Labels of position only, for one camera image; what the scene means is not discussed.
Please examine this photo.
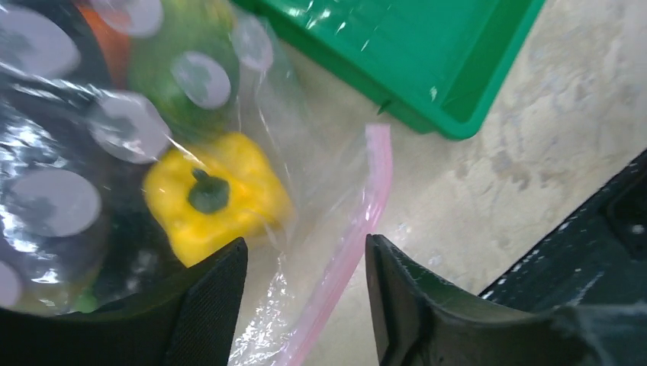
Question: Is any green plastic tray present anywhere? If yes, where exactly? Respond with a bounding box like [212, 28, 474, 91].
[240, 0, 543, 140]

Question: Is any purple eggplant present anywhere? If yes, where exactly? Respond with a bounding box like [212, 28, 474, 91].
[1, 1, 182, 316]

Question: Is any yellow bell pepper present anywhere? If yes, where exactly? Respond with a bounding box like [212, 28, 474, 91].
[143, 132, 292, 267]

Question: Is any green orange mango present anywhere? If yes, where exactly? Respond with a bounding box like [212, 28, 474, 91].
[127, 1, 240, 141]

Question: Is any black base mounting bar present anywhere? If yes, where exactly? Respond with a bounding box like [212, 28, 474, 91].
[480, 152, 646, 313]

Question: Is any clear zip top bag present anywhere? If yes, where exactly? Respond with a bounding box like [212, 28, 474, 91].
[1, 1, 392, 365]

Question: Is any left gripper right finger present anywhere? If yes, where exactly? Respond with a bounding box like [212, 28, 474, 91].
[365, 235, 646, 365]

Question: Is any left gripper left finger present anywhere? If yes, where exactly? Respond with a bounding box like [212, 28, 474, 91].
[1, 238, 248, 365]

